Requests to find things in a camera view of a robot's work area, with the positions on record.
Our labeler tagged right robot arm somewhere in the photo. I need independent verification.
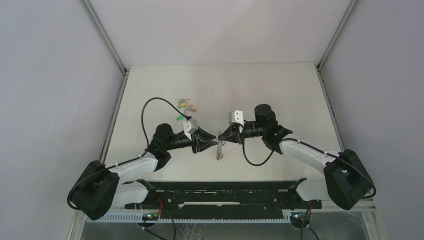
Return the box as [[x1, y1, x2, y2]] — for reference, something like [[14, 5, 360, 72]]
[[218, 104, 377, 211]]

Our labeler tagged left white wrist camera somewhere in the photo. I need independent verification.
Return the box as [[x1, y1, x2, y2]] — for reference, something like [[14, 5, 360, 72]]
[[183, 118, 199, 140]]

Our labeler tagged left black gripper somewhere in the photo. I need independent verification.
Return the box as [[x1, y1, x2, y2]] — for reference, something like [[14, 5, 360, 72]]
[[164, 126, 217, 154]]

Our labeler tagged right aluminium frame post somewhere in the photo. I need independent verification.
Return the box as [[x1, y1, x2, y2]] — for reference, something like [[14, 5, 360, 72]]
[[315, 0, 361, 151]]

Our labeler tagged metal chain keyring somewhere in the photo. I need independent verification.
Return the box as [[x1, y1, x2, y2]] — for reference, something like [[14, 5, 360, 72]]
[[216, 132, 225, 161]]

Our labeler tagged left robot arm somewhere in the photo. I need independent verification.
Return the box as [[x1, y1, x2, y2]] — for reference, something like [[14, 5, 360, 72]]
[[66, 121, 218, 220]]

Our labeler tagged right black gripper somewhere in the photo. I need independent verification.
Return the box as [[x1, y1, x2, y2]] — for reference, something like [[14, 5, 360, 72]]
[[218, 122, 266, 145]]

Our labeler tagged left aluminium frame post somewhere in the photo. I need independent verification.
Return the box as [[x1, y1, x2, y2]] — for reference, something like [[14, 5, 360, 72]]
[[79, 0, 128, 163]]

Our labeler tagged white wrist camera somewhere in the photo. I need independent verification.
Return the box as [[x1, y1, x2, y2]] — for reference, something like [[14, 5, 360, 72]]
[[228, 110, 244, 126], [183, 118, 199, 140]]

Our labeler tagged aluminium frame post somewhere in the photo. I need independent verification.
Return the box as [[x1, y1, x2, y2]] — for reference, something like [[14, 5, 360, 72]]
[[315, 0, 361, 151], [79, 0, 128, 163]]

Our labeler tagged white toothed cable strip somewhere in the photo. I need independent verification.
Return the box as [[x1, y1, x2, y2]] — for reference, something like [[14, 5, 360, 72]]
[[93, 210, 291, 224]]

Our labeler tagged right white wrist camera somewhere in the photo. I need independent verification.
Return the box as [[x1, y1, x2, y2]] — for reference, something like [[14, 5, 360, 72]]
[[228, 110, 244, 126]]

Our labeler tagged orange tagged key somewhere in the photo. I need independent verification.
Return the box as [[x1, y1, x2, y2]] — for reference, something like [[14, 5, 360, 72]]
[[185, 104, 197, 113]]

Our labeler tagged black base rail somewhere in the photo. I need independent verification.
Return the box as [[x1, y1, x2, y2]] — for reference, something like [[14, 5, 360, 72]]
[[124, 180, 322, 218]]

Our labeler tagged left black camera cable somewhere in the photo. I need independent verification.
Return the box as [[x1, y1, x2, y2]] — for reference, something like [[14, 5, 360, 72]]
[[141, 96, 193, 153]]

